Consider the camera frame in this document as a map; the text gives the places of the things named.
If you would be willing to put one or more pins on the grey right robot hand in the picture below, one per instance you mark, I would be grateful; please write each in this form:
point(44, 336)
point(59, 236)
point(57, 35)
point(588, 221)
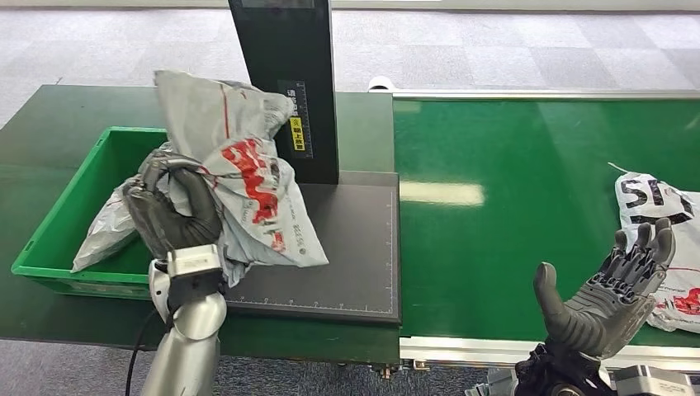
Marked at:
point(596, 317)

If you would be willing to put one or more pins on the white package SF print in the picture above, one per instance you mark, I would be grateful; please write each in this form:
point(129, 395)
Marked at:
point(683, 240)

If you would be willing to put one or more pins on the grey package black print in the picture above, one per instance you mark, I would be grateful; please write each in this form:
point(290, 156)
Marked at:
point(104, 229)

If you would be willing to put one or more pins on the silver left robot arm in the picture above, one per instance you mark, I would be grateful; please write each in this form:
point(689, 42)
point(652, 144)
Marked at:
point(188, 344)

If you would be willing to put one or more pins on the aluminium conveyor rail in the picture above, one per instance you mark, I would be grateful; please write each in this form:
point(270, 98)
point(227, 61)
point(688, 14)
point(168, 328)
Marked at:
point(465, 350)
point(547, 94)

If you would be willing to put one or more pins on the green plastic basket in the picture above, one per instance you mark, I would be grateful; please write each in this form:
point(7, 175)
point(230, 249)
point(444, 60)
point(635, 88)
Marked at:
point(49, 240)

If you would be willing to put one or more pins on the black scanner column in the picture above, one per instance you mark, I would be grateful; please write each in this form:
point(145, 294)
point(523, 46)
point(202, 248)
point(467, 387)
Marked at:
point(273, 49)

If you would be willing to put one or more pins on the black weighing platform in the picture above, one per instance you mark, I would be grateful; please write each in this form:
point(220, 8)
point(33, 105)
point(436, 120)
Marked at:
point(355, 251)

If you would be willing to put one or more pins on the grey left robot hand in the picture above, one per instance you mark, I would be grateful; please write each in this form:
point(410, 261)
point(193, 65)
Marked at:
point(175, 218)

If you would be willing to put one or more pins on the black yellow column label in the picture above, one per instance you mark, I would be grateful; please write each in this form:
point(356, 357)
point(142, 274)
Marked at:
point(302, 109)

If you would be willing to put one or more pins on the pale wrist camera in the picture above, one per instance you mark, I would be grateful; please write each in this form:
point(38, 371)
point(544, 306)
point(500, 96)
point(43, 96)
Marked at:
point(656, 381)
point(194, 261)

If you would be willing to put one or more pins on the green conveyor belt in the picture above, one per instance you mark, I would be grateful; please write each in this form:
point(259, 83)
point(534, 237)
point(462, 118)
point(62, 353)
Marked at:
point(492, 153)

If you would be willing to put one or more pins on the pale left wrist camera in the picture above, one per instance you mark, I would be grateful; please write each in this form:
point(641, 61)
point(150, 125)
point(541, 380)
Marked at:
point(194, 261)

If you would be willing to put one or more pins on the grey package red print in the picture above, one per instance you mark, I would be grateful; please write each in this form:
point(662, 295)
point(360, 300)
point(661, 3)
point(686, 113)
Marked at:
point(208, 115)

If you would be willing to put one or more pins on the metal conveyor mounting bracket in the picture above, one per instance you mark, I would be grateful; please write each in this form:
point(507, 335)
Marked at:
point(387, 373)

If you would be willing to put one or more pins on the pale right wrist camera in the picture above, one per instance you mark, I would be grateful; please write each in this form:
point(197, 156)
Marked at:
point(656, 381)

